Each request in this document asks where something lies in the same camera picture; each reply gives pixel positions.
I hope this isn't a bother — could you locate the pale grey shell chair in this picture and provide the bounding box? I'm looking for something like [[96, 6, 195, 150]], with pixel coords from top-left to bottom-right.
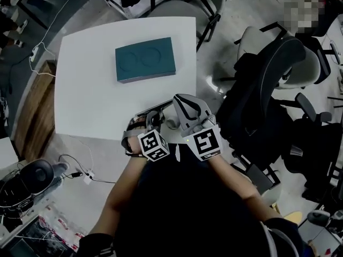
[[235, 22, 322, 91]]

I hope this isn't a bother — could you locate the white power adapter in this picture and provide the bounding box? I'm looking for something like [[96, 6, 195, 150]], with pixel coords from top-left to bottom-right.
[[82, 169, 96, 186]]

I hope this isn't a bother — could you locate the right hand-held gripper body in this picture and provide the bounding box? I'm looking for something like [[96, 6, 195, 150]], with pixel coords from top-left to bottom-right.
[[181, 114, 223, 162]]

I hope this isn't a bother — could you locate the black high-back office chair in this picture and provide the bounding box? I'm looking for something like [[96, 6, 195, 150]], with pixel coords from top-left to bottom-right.
[[215, 35, 307, 196]]

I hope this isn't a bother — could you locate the person's dark shirt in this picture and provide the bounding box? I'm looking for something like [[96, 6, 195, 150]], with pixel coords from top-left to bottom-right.
[[77, 142, 305, 257]]

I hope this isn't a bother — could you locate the teal flat box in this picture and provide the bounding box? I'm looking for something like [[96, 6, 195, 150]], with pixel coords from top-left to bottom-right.
[[115, 36, 177, 85]]

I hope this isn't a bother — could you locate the person's left forearm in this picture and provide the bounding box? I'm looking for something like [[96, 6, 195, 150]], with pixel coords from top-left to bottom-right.
[[90, 154, 148, 241]]

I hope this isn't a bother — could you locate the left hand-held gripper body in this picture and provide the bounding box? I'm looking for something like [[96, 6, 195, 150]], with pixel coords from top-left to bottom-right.
[[121, 109, 172, 162]]

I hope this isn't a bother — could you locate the white cable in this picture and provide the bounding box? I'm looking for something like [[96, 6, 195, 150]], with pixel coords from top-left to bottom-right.
[[28, 0, 84, 78]]

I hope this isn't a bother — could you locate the person's right forearm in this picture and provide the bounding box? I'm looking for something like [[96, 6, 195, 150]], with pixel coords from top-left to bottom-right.
[[207, 154, 285, 224]]

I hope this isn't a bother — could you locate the round black device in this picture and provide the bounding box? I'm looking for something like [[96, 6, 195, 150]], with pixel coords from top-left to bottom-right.
[[19, 158, 55, 195]]

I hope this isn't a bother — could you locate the person's left hand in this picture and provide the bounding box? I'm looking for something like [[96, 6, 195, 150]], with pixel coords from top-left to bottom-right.
[[125, 116, 148, 157]]

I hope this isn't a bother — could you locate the grey padded chair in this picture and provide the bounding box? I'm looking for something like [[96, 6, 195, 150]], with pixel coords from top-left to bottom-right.
[[146, 0, 226, 51]]

